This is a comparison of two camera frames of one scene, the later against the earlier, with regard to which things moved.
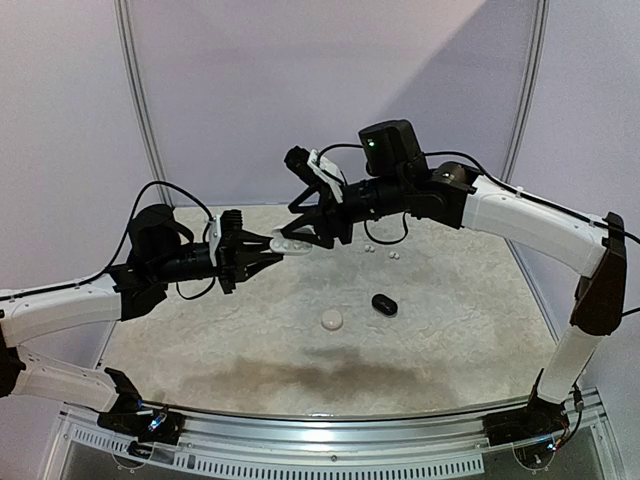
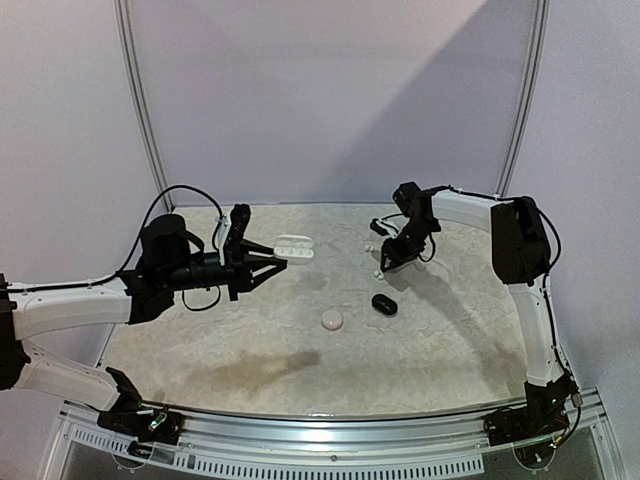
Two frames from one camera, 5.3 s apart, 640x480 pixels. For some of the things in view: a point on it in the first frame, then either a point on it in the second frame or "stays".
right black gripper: [331, 215] -> [403, 243]
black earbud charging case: [384, 305] stays
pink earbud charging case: [332, 319] stays
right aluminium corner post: [540, 41] stays
